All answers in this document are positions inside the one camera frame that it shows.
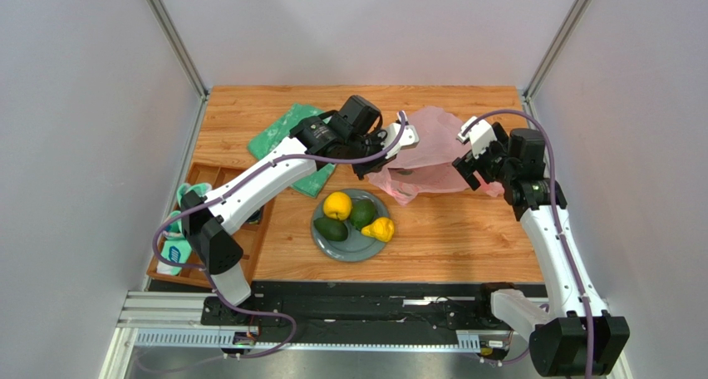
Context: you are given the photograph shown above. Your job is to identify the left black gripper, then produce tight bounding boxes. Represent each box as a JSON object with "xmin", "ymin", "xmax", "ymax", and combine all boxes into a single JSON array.
[{"xmin": 344, "ymin": 127, "xmax": 397, "ymax": 182}]

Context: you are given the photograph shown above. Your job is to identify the pink plastic bag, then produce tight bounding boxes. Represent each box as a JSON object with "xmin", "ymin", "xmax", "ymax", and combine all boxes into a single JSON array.
[{"xmin": 366, "ymin": 106, "xmax": 470, "ymax": 206}]

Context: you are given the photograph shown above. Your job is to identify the green lime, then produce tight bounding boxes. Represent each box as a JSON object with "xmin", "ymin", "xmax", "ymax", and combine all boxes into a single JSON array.
[{"xmin": 348, "ymin": 199, "xmax": 377, "ymax": 230}]

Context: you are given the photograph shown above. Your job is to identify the yellow lemon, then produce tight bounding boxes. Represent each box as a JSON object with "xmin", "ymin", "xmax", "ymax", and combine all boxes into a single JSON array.
[{"xmin": 322, "ymin": 191, "xmax": 353, "ymax": 221}]

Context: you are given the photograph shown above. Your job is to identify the yellow fake fruit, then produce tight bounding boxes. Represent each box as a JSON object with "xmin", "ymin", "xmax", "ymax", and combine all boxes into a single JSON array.
[{"xmin": 361, "ymin": 217, "xmax": 396, "ymax": 243}]

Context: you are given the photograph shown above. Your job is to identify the dark green avocado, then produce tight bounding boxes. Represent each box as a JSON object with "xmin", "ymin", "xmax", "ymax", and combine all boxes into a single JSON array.
[{"xmin": 313, "ymin": 216, "xmax": 349, "ymax": 242}]

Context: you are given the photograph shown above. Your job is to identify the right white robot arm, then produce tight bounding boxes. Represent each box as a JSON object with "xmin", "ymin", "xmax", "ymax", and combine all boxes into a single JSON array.
[{"xmin": 452, "ymin": 121, "xmax": 630, "ymax": 377}]

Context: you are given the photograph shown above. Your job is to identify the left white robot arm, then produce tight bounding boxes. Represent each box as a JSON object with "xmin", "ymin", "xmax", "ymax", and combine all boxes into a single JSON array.
[{"xmin": 179, "ymin": 96, "xmax": 406, "ymax": 306}]

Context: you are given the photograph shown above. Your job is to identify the green white cloth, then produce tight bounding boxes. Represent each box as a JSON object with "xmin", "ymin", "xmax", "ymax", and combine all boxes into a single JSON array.
[{"xmin": 247, "ymin": 103, "xmax": 336, "ymax": 198}]

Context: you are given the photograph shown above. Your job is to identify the grey round plate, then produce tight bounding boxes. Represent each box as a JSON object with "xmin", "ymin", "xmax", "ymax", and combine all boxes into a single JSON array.
[{"xmin": 310, "ymin": 189, "xmax": 391, "ymax": 263}]

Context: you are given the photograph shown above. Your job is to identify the brown wooden divided tray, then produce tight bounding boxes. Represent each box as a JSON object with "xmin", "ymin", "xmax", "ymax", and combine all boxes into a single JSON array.
[{"xmin": 146, "ymin": 164, "xmax": 274, "ymax": 291}]

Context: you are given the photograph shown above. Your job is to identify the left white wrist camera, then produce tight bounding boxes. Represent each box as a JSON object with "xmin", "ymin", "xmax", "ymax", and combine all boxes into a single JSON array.
[{"xmin": 383, "ymin": 111, "xmax": 420, "ymax": 160}]

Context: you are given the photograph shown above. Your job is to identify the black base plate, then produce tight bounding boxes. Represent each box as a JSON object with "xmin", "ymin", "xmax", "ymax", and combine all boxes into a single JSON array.
[{"xmin": 149, "ymin": 280, "xmax": 548, "ymax": 347}]

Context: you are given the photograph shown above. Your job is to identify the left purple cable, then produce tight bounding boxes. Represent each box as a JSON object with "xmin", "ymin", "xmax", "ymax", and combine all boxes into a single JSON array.
[{"xmin": 151, "ymin": 111, "xmax": 410, "ymax": 360}]

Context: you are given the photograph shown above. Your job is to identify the aluminium frame rail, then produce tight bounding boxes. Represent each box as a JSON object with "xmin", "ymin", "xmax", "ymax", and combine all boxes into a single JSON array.
[{"xmin": 101, "ymin": 281, "xmax": 520, "ymax": 378}]

